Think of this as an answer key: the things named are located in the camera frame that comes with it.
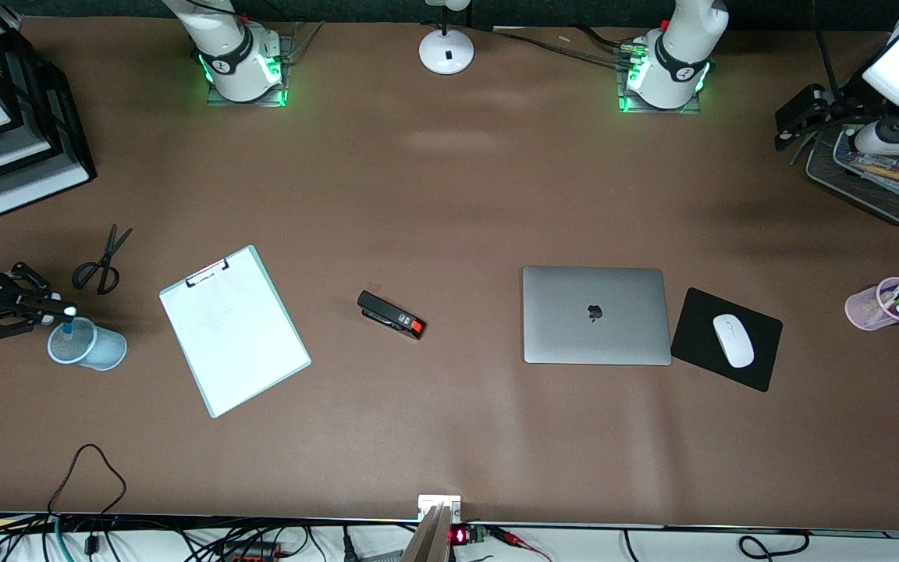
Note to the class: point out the red LED display module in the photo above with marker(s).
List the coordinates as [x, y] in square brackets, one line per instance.
[461, 535]

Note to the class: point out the white computer mouse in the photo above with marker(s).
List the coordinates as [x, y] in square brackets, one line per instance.
[733, 341]

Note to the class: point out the grey pen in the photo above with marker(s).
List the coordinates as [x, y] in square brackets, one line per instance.
[875, 160]

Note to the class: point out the black stapler with red end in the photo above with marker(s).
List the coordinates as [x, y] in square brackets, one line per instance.
[387, 312]

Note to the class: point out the teal clipboard with paper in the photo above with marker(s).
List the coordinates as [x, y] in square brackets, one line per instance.
[239, 336]

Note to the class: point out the blue marker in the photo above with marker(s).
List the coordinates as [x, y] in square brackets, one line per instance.
[68, 328]

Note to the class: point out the white round lamp base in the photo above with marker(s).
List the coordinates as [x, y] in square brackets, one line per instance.
[446, 55]

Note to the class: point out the yellow pencil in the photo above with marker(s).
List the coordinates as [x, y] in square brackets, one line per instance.
[886, 172]

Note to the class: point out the translucent blue cup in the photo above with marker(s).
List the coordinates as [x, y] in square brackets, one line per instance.
[98, 351]

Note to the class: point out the black mouse pad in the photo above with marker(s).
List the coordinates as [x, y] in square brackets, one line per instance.
[762, 351]

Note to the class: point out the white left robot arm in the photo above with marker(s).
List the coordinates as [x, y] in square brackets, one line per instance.
[680, 55]

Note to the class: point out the metal mesh desk tray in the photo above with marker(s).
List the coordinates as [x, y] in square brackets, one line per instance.
[886, 201]

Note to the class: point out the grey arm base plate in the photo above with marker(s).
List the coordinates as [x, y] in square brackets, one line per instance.
[246, 102]
[660, 110]

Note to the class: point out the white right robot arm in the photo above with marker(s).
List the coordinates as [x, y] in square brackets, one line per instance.
[239, 62]

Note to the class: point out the translucent pink cup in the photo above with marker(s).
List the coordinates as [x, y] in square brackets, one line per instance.
[863, 308]

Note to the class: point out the white socket plate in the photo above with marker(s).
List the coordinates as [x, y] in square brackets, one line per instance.
[430, 501]

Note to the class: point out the silver laptop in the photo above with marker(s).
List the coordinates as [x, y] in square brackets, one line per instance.
[594, 312]

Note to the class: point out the brown wedge mount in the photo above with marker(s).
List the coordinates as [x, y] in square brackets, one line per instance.
[430, 542]

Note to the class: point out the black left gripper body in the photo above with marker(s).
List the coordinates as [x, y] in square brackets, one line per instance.
[844, 98]

